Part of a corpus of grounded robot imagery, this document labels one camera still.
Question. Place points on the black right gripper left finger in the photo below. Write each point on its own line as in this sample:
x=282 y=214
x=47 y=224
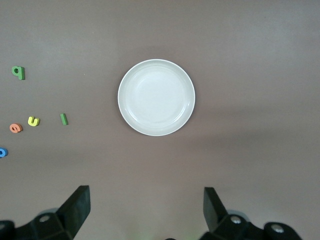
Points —
x=67 y=220

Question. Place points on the orange foam letter e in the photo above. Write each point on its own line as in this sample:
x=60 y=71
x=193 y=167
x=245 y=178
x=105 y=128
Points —
x=11 y=127

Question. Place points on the green foam letter q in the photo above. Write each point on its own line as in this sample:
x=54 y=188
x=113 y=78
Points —
x=21 y=74

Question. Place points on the beige round plate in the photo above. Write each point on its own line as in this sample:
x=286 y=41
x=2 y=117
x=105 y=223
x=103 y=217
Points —
x=155 y=100

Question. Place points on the green foam letter l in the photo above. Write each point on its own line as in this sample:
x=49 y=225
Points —
x=64 y=119

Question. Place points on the blue foam letter p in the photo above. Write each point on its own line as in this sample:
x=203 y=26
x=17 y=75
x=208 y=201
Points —
x=5 y=152

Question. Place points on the yellow foam letter u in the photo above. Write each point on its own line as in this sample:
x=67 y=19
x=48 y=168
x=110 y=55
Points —
x=32 y=124

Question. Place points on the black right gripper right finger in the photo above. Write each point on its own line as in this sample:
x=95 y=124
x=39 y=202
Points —
x=225 y=227

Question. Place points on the brown table cover sheet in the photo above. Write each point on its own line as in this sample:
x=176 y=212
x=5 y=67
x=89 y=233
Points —
x=250 y=75

